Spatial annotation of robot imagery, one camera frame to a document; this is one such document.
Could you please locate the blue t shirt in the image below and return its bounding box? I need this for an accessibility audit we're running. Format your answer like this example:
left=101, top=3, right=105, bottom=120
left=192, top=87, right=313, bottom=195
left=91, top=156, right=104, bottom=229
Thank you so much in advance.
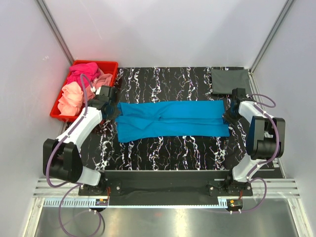
left=116, top=100, right=230, bottom=143

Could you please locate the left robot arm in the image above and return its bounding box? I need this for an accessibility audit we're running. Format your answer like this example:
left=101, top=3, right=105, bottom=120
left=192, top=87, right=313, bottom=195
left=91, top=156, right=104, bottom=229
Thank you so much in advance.
left=42, top=86, right=119, bottom=196

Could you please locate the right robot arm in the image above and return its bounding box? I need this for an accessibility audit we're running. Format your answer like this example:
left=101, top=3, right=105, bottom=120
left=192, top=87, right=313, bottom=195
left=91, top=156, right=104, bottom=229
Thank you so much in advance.
left=223, top=88, right=285, bottom=196

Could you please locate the dusty pink t shirt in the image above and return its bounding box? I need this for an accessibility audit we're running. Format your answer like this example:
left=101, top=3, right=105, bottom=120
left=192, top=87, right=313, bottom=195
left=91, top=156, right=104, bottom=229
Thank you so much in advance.
left=80, top=73, right=112, bottom=104

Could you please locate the folded dark grey t shirt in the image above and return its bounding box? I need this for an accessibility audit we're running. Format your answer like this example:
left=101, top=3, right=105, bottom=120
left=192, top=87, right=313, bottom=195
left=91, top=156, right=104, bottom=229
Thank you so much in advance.
left=211, top=69, right=251, bottom=95

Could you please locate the peach t shirt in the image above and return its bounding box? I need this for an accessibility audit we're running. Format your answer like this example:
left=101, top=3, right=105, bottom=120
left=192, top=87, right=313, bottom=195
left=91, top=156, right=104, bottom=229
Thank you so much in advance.
left=57, top=82, right=82, bottom=116

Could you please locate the red plastic bin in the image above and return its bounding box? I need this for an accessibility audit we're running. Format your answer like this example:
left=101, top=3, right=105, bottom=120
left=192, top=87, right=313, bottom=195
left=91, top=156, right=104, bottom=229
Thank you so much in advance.
left=50, top=60, right=118, bottom=122

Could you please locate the hot pink t shirt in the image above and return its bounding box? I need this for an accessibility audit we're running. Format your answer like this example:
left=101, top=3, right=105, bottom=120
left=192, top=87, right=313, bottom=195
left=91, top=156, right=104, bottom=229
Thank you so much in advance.
left=66, top=62, right=101, bottom=90

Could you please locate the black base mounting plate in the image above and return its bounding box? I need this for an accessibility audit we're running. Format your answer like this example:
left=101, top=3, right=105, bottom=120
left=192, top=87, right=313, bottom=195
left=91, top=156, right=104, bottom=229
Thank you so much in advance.
left=79, top=170, right=253, bottom=207

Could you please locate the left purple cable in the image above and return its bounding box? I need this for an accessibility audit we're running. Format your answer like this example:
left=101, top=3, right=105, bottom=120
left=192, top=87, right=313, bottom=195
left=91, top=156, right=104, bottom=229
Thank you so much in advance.
left=46, top=74, right=107, bottom=237

